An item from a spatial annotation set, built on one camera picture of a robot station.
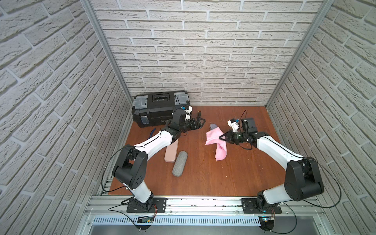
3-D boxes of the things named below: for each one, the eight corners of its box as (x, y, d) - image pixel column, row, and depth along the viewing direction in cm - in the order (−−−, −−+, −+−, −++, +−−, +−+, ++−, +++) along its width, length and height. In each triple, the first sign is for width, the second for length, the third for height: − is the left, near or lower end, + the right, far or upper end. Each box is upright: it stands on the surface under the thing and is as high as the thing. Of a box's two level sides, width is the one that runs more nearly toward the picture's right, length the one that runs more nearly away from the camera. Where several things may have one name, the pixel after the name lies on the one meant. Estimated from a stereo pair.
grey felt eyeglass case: (171, 175, 85) (171, 173, 83) (179, 151, 95) (178, 149, 93) (181, 178, 84) (181, 176, 82) (188, 153, 94) (188, 151, 92)
